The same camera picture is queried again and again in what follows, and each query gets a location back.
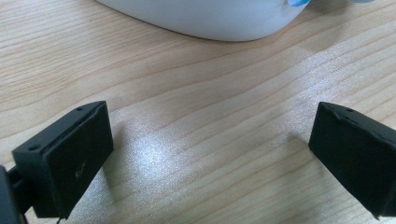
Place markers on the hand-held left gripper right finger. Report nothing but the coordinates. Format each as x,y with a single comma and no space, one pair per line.
355,155

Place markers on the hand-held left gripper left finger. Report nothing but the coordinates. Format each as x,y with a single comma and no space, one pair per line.
71,155

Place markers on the white rice cooker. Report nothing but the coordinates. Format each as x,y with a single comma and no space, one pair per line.
202,18

